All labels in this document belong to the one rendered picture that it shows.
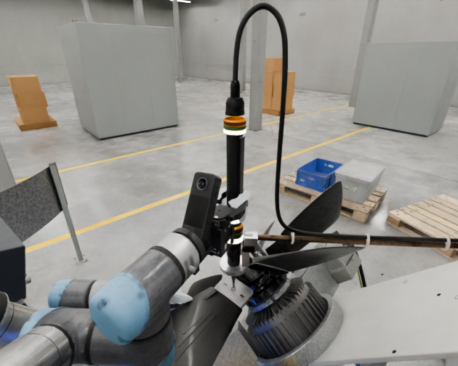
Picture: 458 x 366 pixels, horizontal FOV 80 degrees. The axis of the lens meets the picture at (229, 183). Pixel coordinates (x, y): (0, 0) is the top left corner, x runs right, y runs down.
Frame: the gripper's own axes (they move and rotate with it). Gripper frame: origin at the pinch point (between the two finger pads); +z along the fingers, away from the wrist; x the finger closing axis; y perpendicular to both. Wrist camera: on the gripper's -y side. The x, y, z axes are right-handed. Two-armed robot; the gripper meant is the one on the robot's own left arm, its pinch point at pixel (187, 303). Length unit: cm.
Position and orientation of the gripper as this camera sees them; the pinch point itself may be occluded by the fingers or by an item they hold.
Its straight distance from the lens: 75.6
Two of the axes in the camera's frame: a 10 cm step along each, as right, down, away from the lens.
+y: 0.4, -3.4, 9.4
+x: -0.1, 9.4, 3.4
